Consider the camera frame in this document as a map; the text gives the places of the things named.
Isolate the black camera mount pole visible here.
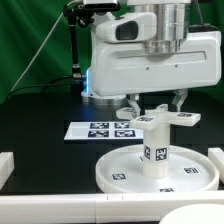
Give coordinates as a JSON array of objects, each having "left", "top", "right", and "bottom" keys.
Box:
[{"left": 63, "top": 3, "right": 94, "bottom": 79}]

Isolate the white barrier block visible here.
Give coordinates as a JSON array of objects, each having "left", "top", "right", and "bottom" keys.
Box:
[
  {"left": 208, "top": 147, "right": 224, "bottom": 184},
  {"left": 0, "top": 152, "right": 14, "bottom": 190}
]

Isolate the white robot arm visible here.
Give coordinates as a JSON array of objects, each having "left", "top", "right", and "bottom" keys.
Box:
[{"left": 84, "top": 0, "right": 221, "bottom": 115}]

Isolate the white left barrier block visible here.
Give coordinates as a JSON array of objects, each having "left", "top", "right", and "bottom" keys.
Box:
[{"left": 0, "top": 152, "right": 14, "bottom": 190}]

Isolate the grey camera on mount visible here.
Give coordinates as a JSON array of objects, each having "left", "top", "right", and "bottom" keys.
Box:
[{"left": 83, "top": 0, "right": 119, "bottom": 11}]

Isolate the white front barrier rail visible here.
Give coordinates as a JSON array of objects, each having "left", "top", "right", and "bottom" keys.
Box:
[{"left": 0, "top": 190, "right": 224, "bottom": 224}]

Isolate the white right barrier block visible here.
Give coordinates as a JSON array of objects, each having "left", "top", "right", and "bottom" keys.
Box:
[{"left": 208, "top": 147, "right": 224, "bottom": 184}]

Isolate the black cable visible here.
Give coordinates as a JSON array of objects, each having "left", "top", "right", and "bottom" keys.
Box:
[{"left": 6, "top": 75, "right": 84, "bottom": 100}]

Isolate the white cross-shaped table base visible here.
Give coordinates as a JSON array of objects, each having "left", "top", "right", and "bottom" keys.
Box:
[{"left": 116, "top": 104, "right": 201, "bottom": 131}]

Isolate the white round table top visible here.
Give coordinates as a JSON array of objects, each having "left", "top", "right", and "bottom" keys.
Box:
[{"left": 95, "top": 144, "right": 219, "bottom": 193}]

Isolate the white marker sheet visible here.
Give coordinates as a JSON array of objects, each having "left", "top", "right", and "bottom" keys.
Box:
[{"left": 64, "top": 121, "right": 143, "bottom": 140}]

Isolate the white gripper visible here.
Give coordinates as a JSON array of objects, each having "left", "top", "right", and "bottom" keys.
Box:
[{"left": 89, "top": 31, "right": 221, "bottom": 117}]

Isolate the white cable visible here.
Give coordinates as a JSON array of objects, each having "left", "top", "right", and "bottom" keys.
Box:
[{"left": 11, "top": 0, "right": 81, "bottom": 92}]

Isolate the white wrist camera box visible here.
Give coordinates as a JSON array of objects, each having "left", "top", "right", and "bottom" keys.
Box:
[{"left": 96, "top": 12, "right": 157, "bottom": 43}]

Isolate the white disc bottom corner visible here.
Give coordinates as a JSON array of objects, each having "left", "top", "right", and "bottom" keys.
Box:
[{"left": 159, "top": 204, "right": 224, "bottom": 224}]

